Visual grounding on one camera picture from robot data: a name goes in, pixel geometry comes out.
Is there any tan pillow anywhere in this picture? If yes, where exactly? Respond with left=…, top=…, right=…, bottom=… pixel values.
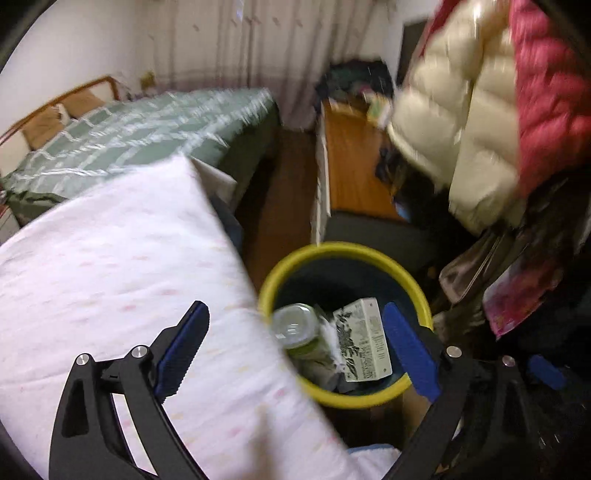
left=21, top=104, right=63, bottom=151
left=69, top=88, right=107, bottom=116

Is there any polka-dot white tablecloth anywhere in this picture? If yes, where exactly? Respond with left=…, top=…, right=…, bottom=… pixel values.
left=0, top=154, right=402, bottom=480

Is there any black television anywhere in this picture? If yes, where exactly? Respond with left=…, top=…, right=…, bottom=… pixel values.
left=397, top=18, right=435, bottom=88

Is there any pink and cream curtain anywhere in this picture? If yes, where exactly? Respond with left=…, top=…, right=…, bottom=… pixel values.
left=152, top=0, right=444, bottom=134

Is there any cream puffer jacket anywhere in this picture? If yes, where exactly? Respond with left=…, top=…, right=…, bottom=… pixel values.
left=387, top=0, right=527, bottom=236

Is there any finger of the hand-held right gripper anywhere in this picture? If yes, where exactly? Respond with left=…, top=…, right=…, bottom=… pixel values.
left=526, top=354, right=568, bottom=392

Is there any cream cardboard carton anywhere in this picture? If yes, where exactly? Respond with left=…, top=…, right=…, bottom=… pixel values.
left=332, top=298, right=393, bottom=383

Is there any red puffer jacket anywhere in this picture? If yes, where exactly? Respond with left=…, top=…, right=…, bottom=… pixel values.
left=508, top=0, right=591, bottom=195

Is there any pink printed bag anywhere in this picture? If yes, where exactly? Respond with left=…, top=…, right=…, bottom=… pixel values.
left=482, top=258, right=566, bottom=340

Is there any green booklet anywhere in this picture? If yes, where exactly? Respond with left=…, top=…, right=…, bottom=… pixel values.
left=367, top=90, right=393, bottom=127

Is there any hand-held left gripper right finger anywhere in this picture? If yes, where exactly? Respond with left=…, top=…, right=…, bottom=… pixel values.
left=383, top=302, right=541, bottom=480

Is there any yellow-rimmed trash bin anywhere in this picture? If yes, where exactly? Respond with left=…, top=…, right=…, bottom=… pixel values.
left=257, top=242, right=435, bottom=409

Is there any bed with green plaid duvet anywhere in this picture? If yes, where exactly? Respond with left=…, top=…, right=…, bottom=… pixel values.
left=0, top=76, right=282, bottom=227

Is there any green-lined paper cup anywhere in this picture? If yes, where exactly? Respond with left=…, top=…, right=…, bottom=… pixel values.
left=272, top=303, right=340, bottom=370

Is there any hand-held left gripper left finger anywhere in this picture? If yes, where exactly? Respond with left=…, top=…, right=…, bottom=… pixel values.
left=48, top=300, right=211, bottom=480

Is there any heap of mixed clothes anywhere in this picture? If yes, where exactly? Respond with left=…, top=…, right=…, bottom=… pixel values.
left=316, top=58, right=395, bottom=100

